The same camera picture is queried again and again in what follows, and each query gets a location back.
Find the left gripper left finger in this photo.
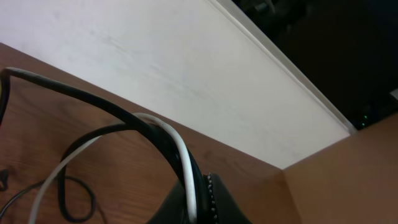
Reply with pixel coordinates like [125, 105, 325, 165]
[147, 181, 189, 224]

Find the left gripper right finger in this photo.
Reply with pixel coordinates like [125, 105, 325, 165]
[206, 173, 252, 224]

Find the black usb cable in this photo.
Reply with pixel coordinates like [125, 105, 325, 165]
[0, 67, 212, 224]

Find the white usb cable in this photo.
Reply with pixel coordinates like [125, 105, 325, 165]
[27, 112, 198, 224]

